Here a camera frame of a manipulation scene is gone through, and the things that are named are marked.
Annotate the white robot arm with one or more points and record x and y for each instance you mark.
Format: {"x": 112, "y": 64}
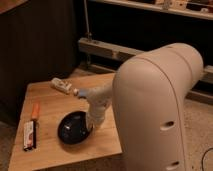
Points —
{"x": 147, "y": 96}

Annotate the blue sponge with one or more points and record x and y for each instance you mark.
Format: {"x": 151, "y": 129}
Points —
{"x": 82, "y": 93}

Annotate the wooden shelf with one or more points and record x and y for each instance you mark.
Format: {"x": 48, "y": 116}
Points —
{"x": 177, "y": 7}

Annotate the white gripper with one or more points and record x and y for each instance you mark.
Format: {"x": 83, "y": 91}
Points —
{"x": 95, "y": 117}

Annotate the white tube bottle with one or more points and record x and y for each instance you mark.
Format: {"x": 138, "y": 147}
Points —
{"x": 63, "y": 86}

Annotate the black ceramic bowl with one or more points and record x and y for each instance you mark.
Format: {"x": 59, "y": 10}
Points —
{"x": 72, "y": 128}

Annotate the metal pole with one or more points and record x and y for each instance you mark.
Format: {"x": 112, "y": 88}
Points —
{"x": 88, "y": 33}

